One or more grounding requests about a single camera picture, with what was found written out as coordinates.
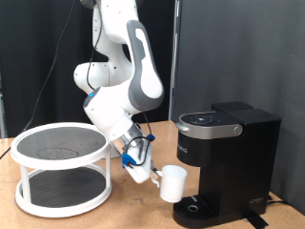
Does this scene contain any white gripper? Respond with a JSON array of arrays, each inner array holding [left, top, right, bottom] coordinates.
[[121, 138, 161, 185]]

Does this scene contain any white mug with green sticker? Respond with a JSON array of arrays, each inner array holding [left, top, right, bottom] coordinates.
[[151, 164, 189, 204]]

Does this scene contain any black Keurig coffee machine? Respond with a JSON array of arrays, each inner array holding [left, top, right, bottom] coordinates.
[[172, 100, 282, 229]]

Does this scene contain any grey metal pole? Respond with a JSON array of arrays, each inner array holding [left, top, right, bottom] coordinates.
[[167, 0, 183, 123]]

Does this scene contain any white two-tier turntable stand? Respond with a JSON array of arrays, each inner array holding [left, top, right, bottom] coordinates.
[[9, 121, 113, 219]]

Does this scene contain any black tape strip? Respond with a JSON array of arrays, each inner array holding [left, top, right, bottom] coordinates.
[[244, 213, 270, 229]]

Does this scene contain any grey fabric backdrop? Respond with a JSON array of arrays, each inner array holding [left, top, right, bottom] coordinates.
[[171, 0, 305, 216]]

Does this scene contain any black curtain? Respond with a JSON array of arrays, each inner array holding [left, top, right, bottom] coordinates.
[[0, 0, 176, 139]]

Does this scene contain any black power cord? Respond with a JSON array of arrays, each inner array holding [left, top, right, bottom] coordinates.
[[266, 194, 292, 206]]

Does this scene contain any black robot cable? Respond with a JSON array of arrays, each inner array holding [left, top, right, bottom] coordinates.
[[0, 0, 156, 169]]

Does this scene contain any grey metal frame post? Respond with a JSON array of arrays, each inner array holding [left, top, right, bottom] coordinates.
[[0, 91, 7, 139]]

